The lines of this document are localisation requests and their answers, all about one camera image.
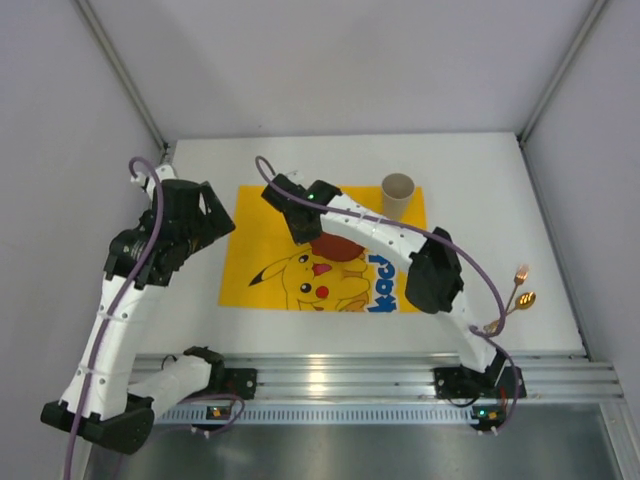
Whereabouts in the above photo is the red-brown plastic plate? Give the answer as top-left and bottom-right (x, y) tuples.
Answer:
(310, 233), (364, 262)

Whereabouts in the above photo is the yellow pikachu placemat cloth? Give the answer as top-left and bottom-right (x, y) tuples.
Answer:
(218, 185), (418, 314)

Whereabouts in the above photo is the beige paper cup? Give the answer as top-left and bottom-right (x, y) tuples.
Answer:
(381, 173), (415, 221)

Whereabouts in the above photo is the gold fork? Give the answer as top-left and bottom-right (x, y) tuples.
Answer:
(483, 264), (530, 334)

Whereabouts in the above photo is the gold spoon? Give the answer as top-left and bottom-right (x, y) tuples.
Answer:
(506, 291), (537, 316)

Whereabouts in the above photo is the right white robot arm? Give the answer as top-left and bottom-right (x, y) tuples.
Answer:
(262, 174), (508, 388)

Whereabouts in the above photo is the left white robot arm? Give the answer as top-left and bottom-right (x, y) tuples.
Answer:
(40, 166), (235, 455)

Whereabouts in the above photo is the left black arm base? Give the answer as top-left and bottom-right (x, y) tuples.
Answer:
(185, 368), (258, 401)

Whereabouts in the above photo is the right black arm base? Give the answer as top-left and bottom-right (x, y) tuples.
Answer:
(433, 366), (527, 401)

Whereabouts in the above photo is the aluminium mounting rail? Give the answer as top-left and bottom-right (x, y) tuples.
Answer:
(79, 352), (624, 401)

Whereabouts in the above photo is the slotted grey cable duct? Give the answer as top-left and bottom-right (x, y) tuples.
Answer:
(99, 403), (506, 425)

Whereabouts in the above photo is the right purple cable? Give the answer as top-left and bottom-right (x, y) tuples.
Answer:
(254, 155), (519, 436)

